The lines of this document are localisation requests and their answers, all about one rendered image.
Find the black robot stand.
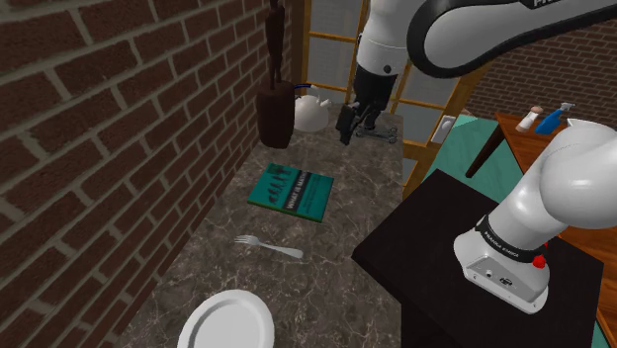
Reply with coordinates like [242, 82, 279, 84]
[351, 168, 605, 348]

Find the brown wooden table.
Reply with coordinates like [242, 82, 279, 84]
[464, 111, 617, 348]

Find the blue spray bottle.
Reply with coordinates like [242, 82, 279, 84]
[534, 101, 577, 135]

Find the white teapot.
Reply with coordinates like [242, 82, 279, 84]
[293, 83, 334, 133]

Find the dark brown vase with stick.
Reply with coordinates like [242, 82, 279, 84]
[255, 0, 297, 150]

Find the teal book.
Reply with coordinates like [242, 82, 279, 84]
[246, 162, 336, 224]

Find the silver wrench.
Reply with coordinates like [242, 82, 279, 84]
[355, 126, 399, 145]

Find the white shaker with brown cap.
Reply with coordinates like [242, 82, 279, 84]
[514, 105, 545, 134]

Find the wooden framed glass door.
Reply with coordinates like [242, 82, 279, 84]
[300, 0, 493, 200]

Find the silver fork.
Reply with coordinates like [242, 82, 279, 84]
[233, 233, 305, 260]

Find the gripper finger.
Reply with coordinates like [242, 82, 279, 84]
[359, 104, 383, 132]
[335, 103, 362, 146]

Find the white plate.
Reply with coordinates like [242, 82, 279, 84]
[176, 288, 277, 348]

